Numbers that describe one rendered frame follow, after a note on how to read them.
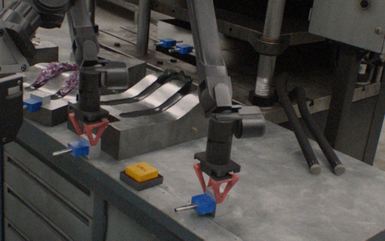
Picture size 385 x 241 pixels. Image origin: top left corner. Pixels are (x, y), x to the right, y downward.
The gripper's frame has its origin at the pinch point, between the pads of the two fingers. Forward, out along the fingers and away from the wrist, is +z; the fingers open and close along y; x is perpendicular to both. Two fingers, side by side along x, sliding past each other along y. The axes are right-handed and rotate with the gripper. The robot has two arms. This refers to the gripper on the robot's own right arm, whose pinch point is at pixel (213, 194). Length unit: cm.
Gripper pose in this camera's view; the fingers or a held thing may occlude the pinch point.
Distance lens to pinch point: 136.0
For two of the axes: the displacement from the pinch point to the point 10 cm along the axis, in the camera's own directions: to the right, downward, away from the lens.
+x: -8.3, 1.3, -5.4
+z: -0.9, 9.3, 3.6
